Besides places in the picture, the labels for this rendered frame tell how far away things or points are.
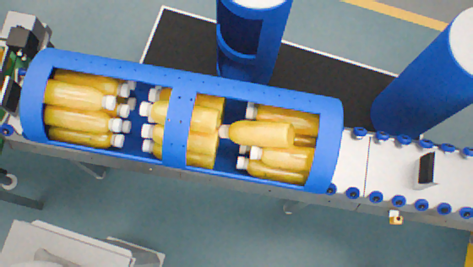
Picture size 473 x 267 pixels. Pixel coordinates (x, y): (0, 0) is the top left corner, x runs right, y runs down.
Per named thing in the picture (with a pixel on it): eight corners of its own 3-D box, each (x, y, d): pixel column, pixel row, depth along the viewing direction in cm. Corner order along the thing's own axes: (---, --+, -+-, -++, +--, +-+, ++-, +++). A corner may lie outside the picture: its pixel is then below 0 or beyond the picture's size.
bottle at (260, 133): (285, 126, 127) (219, 122, 137) (286, 152, 129) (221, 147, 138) (295, 119, 134) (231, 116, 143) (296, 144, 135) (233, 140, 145)
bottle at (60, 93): (31, 100, 130) (102, 112, 130) (38, 74, 131) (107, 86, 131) (41, 105, 137) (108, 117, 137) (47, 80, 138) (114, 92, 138)
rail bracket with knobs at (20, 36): (34, 65, 164) (23, 53, 154) (14, 62, 164) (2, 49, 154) (42, 39, 167) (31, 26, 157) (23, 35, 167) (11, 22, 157)
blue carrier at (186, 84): (314, 196, 153) (334, 193, 125) (47, 147, 153) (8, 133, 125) (328, 110, 157) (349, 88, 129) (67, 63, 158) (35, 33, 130)
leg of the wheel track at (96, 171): (104, 180, 245) (67, 155, 184) (93, 177, 245) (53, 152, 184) (107, 169, 246) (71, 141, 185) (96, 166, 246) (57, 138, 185)
